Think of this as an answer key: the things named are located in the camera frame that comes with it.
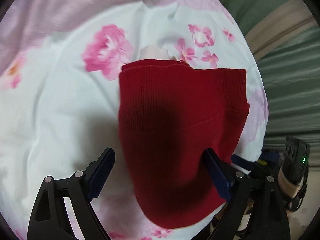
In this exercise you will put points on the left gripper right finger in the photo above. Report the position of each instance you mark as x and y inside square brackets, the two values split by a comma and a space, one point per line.
[268, 219]

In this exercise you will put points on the green curtain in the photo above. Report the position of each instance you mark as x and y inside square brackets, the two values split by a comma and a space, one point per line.
[283, 36]

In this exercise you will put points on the pink floral duvet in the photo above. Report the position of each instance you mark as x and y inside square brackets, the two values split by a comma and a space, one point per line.
[60, 61]

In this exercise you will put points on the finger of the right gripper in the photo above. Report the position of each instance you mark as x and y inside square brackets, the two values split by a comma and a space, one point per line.
[242, 164]

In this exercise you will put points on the person's right hand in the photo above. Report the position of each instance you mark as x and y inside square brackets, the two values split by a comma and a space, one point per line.
[288, 188]

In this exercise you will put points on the red Mickey Mouse sweater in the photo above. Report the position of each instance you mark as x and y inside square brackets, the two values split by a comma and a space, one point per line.
[169, 114]

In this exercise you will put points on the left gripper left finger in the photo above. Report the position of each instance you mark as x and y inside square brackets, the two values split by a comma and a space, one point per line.
[49, 218]

